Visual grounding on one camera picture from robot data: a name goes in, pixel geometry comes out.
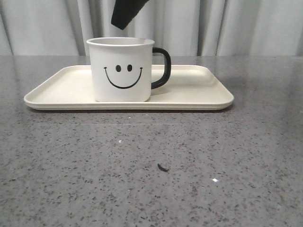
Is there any small black debris scrap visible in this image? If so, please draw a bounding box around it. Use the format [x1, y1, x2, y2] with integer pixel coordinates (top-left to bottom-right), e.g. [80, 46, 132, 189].
[157, 163, 169, 172]

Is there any cream rectangular plastic tray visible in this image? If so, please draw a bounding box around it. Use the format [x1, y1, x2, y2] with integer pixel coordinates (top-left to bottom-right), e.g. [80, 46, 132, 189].
[24, 65, 234, 110]

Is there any grey pleated curtain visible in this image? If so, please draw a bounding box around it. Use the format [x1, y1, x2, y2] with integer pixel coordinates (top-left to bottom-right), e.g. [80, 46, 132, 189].
[0, 0, 303, 56]

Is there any white smiley mug black handle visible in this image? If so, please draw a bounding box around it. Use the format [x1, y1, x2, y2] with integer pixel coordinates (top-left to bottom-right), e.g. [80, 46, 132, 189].
[87, 37, 171, 102]

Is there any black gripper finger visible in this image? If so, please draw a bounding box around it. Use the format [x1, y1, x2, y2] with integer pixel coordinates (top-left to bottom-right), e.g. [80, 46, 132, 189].
[111, 0, 148, 30]

